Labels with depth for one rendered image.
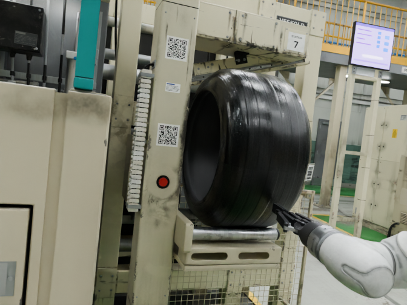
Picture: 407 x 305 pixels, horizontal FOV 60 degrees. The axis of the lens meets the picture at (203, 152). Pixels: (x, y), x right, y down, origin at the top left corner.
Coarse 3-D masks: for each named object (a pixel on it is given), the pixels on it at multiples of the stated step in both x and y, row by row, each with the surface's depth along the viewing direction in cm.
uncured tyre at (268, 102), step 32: (224, 96) 116; (256, 96) 113; (288, 96) 118; (192, 128) 158; (224, 128) 112; (256, 128) 108; (288, 128) 112; (192, 160) 160; (224, 160) 111; (256, 160) 108; (288, 160) 112; (192, 192) 142; (224, 192) 112; (256, 192) 112; (288, 192) 115; (224, 224) 122; (256, 224) 124
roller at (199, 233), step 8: (200, 232) 119; (208, 232) 120; (216, 232) 121; (224, 232) 122; (232, 232) 123; (240, 232) 124; (248, 232) 125; (256, 232) 126; (264, 232) 127; (272, 232) 128
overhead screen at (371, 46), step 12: (360, 24) 454; (372, 24) 458; (360, 36) 455; (372, 36) 459; (384, 36) 463; (360, 48) 457; (372, 48) 460; (384, 48) 464; (348, 60) 459; (360, 60) 458; (372, 60) 462; (384, 60) 466
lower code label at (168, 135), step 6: (162, 126) 119; (168, 126) 120; (174, 126) 121; (162, 132) 119; (168, 132) 120; (174, 132) 121; (162, 138) 120; (168, 138) 120; (174, 138) 121; (156, 144) 119; (162, 144) 120; (168, 144) 120; (174, 144) 121
